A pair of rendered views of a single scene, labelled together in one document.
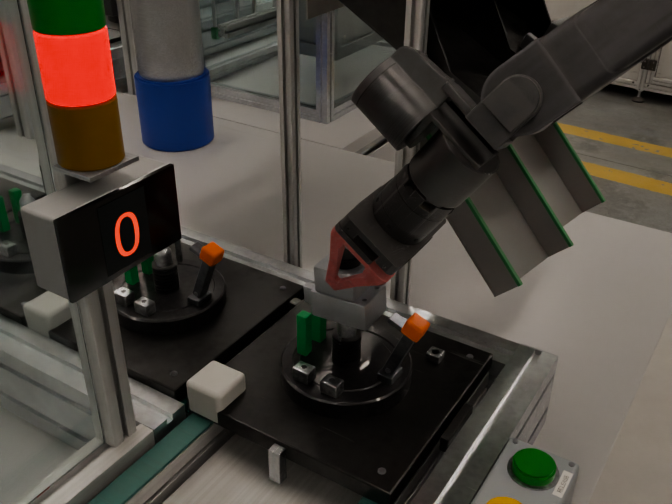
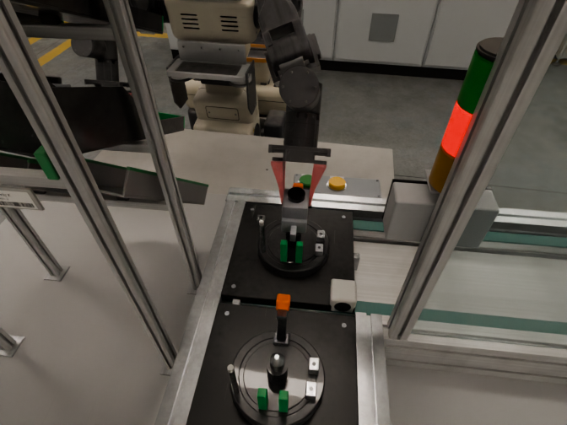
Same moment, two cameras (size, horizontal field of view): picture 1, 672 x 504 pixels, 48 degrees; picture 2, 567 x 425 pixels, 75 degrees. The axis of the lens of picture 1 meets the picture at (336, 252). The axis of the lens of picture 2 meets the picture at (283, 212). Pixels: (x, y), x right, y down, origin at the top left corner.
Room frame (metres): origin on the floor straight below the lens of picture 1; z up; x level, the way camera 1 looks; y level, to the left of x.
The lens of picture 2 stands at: (0.85, 0.40, 1.54)
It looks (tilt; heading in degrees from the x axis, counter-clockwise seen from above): 45 degrees down; 245
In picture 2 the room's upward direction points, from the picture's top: straight up
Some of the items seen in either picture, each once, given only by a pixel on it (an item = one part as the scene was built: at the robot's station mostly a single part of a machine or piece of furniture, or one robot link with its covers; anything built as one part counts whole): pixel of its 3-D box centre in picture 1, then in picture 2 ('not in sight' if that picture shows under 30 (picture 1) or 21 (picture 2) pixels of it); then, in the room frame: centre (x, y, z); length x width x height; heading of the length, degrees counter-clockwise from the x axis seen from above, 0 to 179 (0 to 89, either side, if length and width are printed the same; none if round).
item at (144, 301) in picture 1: (164, 271); (277, 368); (0.77, 0.20, 1.01); 0.24 x 0.24 x 0.13; 58
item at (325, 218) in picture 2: (345, 380); (293, 251); (0.64, -0.01, 0.96); 0.24 x 0.24 x 0.02; 58
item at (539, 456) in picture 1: (533, 469); (307, 182); (0.51, -0.19, 0.96); 0.04 x 0.04 x 0.02
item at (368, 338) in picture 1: (346, 366); (293, 245); (0.64, -0.01, 0.98); 0.14 x 0.14 x 0.02
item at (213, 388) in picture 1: (216, 391); (342, 296); (0.60, 0.12, 0.97); 0.05 x 0.05 x 0.04; 58
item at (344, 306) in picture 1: (339, 281); (294, 210); (0.64, 0.00, 1.09); 0.08 x 0.04 x 0.07; 59
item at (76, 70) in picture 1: (75, 62); (473, 127); (0.54, 0.19, 1.33); 0.05 x 0.05 x 0.05
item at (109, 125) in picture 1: (86, 128); (457, 166); (0.54, 0.19, 1.28); 0.05 x 0.05 x 0.05
